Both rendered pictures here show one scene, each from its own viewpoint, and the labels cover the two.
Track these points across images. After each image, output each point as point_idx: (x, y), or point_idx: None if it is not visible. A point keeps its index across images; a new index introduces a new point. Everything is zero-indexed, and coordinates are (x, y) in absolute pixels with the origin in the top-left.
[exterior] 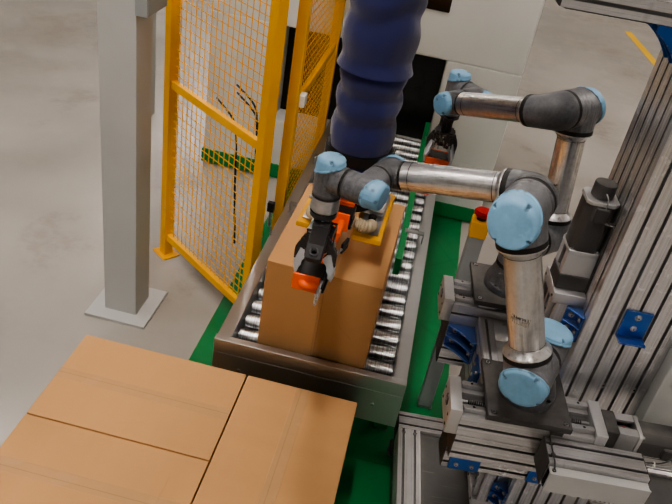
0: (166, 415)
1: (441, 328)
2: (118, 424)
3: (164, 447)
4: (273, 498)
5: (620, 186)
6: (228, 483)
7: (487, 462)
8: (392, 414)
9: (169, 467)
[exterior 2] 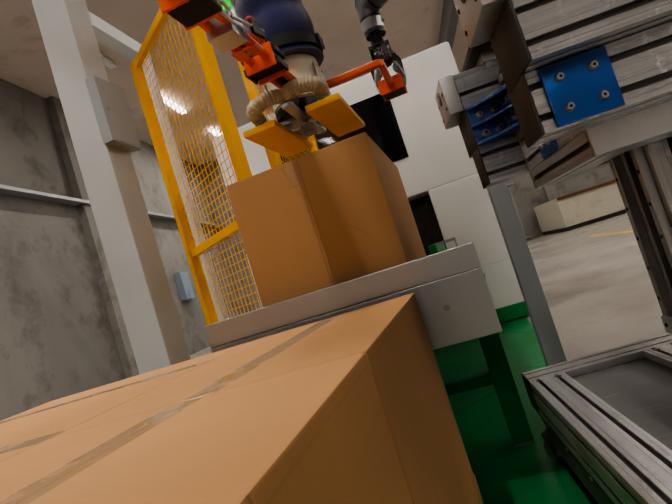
0: (107, 394)
1: (472, 153)
2: (19, 424)
3: (77, 410)
4: (257, 364)
5: None
6: (171, 388)
7: (616, 24)
8: (485, 308)
9: (67, 418)
